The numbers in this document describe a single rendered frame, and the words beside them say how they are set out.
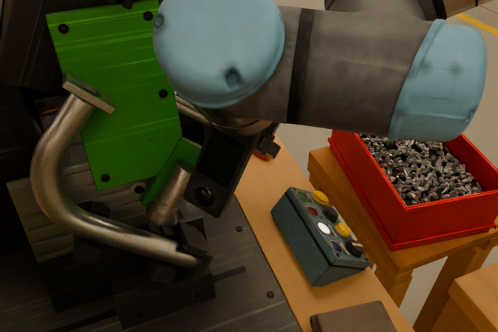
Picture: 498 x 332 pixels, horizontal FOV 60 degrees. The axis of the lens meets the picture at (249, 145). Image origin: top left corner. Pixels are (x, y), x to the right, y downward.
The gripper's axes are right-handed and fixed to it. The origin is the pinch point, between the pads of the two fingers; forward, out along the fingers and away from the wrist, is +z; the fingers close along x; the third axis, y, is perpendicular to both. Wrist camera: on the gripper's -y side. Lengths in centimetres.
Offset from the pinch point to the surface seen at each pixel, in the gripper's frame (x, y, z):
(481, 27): -70, 189, 275
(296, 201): -9.3, -3.1, 10.6
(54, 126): 16.3, -9.5, -15.3
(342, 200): -17.8, 2.2, 34.5
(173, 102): 9.3, -0.7, -8.1
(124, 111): 13.1, -4.6, -10.1
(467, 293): -39.0, -1.9, 14.1
